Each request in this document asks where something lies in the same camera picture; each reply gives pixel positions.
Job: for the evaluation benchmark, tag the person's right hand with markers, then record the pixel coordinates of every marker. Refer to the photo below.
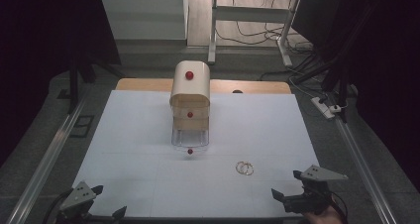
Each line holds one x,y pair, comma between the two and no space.
323,216

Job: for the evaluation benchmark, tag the black table grommet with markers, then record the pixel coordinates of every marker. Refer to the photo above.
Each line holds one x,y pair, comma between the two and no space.
237,91

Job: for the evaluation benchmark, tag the white power strip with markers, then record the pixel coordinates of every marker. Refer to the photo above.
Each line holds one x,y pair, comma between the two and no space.
323,107

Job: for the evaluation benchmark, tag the aluminium floor rail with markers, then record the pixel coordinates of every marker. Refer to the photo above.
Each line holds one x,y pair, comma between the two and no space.
43,161
363,171

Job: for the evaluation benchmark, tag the small cream drawer cabinet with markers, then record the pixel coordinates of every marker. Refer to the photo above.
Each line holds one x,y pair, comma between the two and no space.
189,85

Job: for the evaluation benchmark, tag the black floor socket plate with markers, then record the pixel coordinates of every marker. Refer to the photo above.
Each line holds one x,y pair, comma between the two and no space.
81,126

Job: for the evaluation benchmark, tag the white plug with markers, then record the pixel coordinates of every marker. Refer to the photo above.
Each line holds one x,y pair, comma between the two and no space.
336,109

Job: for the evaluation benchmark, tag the clear drawer with red knob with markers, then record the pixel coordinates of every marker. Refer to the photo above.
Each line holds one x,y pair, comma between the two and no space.
189,138

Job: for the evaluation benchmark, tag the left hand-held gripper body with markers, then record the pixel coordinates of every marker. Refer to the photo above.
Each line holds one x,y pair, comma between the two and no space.
76,197

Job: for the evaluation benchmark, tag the white paper sheet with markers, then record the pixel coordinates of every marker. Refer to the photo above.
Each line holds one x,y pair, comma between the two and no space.
198,181

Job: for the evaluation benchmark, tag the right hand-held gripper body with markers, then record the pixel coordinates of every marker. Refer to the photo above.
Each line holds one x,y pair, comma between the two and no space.
313,189

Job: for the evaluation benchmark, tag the white desk frame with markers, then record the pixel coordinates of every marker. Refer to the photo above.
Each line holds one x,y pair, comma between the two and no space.
251,14

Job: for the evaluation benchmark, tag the black stand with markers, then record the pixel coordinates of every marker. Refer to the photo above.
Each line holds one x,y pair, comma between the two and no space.
74,82
336,82

